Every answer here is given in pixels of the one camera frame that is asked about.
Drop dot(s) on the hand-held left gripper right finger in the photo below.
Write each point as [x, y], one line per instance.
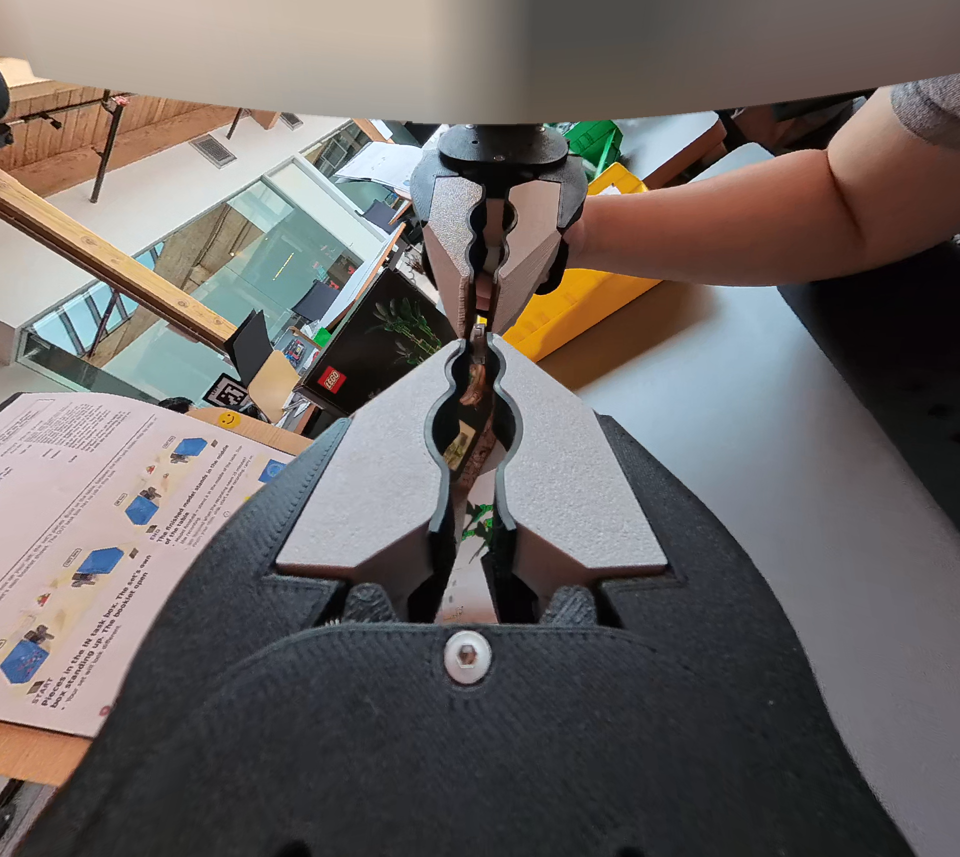
[585, 489]

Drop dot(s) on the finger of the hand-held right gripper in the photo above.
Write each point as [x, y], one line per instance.
[450, 234]
[536, 234]

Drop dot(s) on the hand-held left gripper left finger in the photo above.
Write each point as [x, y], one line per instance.
[360, 489]

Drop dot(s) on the small grey lego piece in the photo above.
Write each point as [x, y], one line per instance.
[478, 333]

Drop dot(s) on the person's right forearm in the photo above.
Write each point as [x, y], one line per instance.
[750, 219]

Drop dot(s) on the black lego set box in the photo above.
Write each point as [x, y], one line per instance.
[375, 347]

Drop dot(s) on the open lego instruction booklet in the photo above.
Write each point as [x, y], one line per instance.
[472, 594]

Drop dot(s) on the yellow plastic bin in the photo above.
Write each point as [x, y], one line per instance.
[570, 317]

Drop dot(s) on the green plastic bin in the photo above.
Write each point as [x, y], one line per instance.
[600, 144]

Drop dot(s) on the distant instruction sheet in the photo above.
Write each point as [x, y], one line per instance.
[375, 163]

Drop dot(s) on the tan wooden chair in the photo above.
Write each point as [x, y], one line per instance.
[270, 384]

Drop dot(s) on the yellow smiley sticker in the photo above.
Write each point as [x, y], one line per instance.
[229, 418]

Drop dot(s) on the black framed marker sign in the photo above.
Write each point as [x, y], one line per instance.
[225, 390]

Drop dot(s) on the task instruction sheet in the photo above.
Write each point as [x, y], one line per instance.
[90, 572]

